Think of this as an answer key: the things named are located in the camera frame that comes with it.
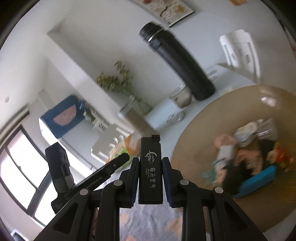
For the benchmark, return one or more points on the orange tissue pack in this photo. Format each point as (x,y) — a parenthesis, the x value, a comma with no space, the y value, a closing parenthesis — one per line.
(131,146)

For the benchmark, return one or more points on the yellow hanging ornaments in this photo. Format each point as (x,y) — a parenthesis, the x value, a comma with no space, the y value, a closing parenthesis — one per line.
(238,2)

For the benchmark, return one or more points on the blue cloth cover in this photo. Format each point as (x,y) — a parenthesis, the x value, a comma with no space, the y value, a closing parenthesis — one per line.
(64,116)

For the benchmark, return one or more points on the blue lighter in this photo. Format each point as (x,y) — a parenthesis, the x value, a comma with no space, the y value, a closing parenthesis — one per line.
(255,182)

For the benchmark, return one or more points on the clear correction tape dispenser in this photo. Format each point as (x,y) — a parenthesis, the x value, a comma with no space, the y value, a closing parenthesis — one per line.
(246,134)

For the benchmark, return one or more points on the smoky glass mug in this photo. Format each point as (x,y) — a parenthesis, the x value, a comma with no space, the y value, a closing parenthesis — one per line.
(181,96)

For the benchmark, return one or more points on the floral tablecloth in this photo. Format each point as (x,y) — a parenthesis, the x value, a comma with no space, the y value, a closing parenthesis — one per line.
(150,222)

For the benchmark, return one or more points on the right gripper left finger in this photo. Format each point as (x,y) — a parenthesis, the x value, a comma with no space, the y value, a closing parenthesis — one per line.
(94,215)

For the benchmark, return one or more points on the pink card box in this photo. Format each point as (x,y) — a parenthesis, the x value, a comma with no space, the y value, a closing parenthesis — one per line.
(248,156)

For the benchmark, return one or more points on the floral wall painting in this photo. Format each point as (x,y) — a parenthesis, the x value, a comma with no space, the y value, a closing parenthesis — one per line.
(168,12)

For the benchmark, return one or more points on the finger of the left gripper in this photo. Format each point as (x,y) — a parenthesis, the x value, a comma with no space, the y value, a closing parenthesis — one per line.
(101,175)

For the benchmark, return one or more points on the white Anker charger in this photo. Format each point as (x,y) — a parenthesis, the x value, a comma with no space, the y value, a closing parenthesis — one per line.
(225,154)

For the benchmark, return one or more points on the black thermos flask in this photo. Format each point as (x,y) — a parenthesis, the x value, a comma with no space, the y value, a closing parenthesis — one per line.
(181,61)

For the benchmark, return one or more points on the red small figurine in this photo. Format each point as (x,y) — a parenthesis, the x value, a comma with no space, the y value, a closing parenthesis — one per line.
(280,157)

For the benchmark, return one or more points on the white chair back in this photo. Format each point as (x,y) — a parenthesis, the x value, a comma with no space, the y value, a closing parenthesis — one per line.
(241,54)

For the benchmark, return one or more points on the pill blister pack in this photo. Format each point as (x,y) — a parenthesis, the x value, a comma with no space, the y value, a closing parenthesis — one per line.
(176,117)

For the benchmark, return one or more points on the white chair left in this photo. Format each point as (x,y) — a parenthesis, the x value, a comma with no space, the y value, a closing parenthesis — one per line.
(112,136)

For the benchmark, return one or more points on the gold thermos bottle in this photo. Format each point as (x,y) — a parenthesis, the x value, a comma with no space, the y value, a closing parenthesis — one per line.
(138,122)

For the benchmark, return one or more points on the light blue translucent figurine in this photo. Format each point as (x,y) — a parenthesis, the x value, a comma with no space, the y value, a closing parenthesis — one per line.
(214,176)

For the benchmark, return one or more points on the white carved shelf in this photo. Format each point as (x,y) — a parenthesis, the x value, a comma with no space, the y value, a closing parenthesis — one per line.
(91,115)

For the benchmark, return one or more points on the clear plastic measuring cup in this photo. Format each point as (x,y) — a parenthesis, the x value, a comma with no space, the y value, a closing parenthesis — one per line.
(267,129)

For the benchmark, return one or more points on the white chair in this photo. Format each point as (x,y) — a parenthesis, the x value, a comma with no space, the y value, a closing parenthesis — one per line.
(241,54)
(112,136)

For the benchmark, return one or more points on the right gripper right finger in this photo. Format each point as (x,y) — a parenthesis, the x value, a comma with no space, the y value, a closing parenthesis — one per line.
(227,220)

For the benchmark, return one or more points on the glass vase with flowers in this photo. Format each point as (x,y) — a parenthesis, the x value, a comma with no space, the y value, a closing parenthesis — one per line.
(122,84)

